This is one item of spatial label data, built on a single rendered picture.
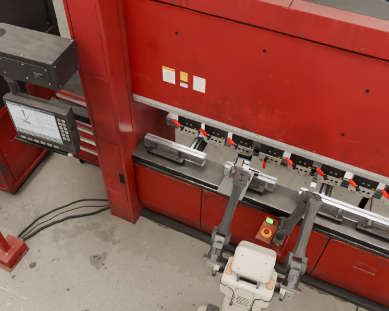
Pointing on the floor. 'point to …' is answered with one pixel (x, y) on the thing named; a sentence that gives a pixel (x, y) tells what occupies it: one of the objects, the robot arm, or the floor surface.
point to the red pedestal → (5, 258)
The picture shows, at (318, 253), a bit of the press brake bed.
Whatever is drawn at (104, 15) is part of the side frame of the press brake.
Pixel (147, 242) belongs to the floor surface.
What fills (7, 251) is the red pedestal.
